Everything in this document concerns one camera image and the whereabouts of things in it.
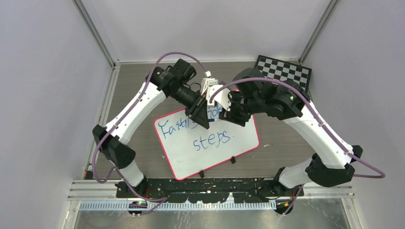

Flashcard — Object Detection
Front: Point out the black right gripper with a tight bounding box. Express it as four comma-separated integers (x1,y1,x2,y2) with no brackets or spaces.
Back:
218,87,263,126

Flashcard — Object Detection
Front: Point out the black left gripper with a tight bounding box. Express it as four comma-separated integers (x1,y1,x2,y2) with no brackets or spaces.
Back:
170,84,210,128

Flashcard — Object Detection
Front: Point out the pink-framed whiteboard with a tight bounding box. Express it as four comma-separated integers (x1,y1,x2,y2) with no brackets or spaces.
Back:
153,104,260,180

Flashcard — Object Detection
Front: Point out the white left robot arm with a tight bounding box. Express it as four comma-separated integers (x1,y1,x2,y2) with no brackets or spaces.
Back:
92,59,209,198

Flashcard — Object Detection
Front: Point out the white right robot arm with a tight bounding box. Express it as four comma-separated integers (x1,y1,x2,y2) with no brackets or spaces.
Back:
210,68,362,196

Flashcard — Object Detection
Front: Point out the black and white chessboard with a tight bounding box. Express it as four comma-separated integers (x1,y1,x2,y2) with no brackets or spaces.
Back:
255,55,312,92

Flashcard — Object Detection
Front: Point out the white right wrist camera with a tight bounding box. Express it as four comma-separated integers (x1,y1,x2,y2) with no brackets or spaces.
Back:
206,84,231,111

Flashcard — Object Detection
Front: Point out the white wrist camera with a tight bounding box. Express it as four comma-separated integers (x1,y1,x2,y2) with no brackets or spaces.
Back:
206,84,231,111
200,71,219,101

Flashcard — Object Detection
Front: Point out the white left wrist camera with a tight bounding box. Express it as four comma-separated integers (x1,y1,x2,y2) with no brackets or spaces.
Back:
200,71,219,101

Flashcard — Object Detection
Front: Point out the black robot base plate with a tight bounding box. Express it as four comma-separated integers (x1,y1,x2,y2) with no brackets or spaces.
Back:
115,178,300,204

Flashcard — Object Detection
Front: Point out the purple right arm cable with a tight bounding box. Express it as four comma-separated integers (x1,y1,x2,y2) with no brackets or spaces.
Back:
209,77,386,217

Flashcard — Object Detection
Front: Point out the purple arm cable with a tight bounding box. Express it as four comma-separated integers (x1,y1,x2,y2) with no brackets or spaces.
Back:
92,52,212,216
209,77,386,217

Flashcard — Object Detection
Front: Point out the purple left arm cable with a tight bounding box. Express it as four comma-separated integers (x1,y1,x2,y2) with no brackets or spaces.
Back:
92,52,212,216

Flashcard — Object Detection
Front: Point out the aluminium frame rail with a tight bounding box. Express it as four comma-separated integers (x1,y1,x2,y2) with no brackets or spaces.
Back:
67,178,356,212

